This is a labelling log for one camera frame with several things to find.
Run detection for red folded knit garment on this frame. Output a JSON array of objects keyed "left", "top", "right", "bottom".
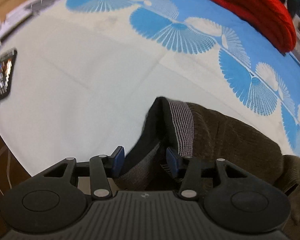
[{"left": 211, "top": 0, "right": 296, "bottom": 53}]

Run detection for blue white patterned bedsheet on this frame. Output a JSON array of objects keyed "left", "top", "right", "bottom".
[{"left": 0, "top": 0, "right": 300, "bottom": 175}]

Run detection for black smartphone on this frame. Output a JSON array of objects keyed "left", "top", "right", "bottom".
[{"left": 0, "top": 48, "right": 18, "bottom": 100}]

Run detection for dark brown knit pants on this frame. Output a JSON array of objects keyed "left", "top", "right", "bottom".
[{"left": 115, "top": 97, "right": 300, "bottom": 239}]

